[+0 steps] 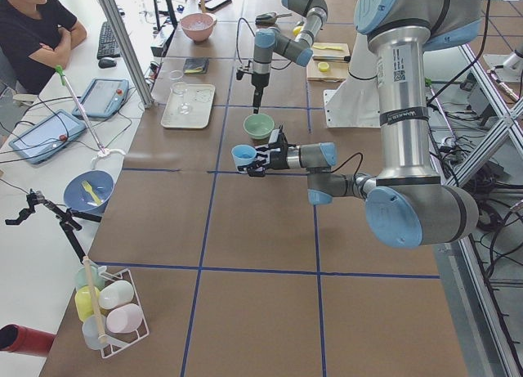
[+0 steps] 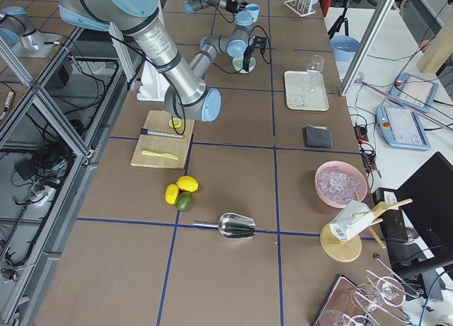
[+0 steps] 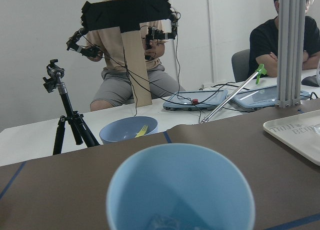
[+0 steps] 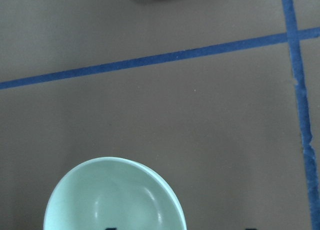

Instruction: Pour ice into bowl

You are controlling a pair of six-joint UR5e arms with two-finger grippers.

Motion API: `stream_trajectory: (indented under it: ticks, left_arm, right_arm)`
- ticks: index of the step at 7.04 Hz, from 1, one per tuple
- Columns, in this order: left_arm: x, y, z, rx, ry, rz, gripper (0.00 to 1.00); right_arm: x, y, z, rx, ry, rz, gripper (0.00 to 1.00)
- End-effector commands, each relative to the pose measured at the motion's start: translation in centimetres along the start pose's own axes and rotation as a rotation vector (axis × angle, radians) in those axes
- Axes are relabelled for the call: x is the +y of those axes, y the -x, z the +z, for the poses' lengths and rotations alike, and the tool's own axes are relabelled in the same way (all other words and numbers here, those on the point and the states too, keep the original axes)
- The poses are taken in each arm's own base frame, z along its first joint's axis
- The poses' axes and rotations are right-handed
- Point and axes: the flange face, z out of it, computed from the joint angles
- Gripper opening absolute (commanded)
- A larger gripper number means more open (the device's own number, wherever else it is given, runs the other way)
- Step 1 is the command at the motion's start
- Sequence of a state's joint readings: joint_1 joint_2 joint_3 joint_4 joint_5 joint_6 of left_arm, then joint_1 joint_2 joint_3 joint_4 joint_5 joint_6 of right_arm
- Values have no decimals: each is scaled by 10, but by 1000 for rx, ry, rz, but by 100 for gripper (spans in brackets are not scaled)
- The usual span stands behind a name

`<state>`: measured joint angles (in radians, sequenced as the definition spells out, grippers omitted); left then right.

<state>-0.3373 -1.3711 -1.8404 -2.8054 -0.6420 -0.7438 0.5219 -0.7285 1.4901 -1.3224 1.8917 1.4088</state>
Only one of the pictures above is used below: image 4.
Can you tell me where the green ceramic bowl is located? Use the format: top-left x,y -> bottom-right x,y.
43,157 -> 187,230

